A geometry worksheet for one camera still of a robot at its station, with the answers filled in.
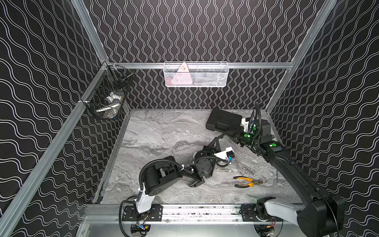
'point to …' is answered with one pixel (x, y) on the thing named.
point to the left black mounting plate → (154, 214)
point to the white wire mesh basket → (209, 74)
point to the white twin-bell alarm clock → (204, 166)
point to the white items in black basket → (112, 102)
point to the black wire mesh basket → (116, 79)
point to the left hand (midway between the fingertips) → (213, 135)
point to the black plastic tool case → (223, 121)
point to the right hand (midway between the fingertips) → (225, 131)
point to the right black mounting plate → (248, 212)
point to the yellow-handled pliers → (252, 181)
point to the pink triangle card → (182, 76)
